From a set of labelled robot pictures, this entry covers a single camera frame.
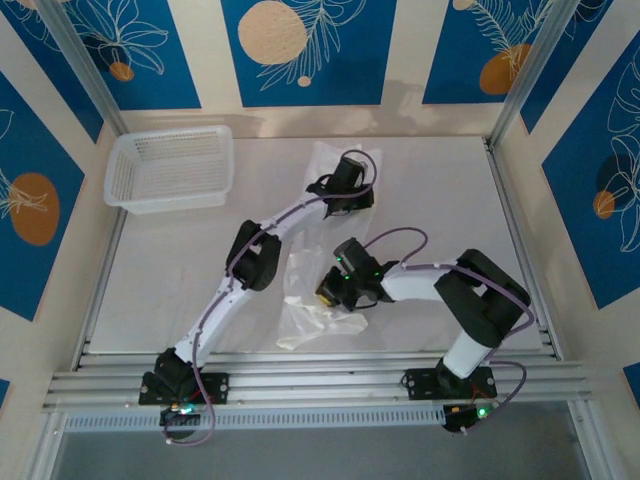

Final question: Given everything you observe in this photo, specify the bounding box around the white t-shirt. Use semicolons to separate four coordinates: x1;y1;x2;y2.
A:
276;140;386;351

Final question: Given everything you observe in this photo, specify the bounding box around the white perforated plastic basket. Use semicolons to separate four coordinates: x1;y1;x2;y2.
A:
103;124;236;215

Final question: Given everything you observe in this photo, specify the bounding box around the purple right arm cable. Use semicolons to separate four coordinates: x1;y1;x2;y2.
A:
364;227;539;436

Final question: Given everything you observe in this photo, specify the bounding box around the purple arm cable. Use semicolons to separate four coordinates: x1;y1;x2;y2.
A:
364;227;539;436
162;149;379;446

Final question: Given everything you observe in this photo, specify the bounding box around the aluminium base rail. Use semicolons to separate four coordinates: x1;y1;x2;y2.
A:
42;349;594;415

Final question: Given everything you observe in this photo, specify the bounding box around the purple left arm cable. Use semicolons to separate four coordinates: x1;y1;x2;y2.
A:
162;149;379;446

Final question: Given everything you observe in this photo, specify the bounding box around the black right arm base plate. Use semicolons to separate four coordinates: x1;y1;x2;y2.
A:
403;367;501;401

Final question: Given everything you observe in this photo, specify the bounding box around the grey slotted cable duct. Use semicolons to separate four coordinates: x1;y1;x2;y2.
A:
62;404;446;434

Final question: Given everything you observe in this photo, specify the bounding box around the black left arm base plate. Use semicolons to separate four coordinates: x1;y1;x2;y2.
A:
138;372;231;405

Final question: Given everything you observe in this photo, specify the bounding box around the aluminium right table rail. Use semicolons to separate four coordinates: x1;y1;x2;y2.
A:
483;137;566;361

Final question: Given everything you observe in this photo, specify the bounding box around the aluminium table rail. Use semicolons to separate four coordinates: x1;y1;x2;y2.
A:
72;209;129;371
483;137;566;361

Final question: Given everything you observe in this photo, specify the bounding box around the aluminium right frame post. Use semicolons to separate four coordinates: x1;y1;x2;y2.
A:
488;0;589;151

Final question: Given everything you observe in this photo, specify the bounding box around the aluminium frame post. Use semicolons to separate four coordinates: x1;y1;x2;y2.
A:
488;0;589;151
35;0;124;126

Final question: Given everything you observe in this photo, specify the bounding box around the aluminium left table rail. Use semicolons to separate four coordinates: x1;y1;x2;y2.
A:
72;209;129;371

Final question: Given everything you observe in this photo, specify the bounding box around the aluminium left frame post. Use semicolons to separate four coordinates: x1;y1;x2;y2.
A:
35;0;124;126

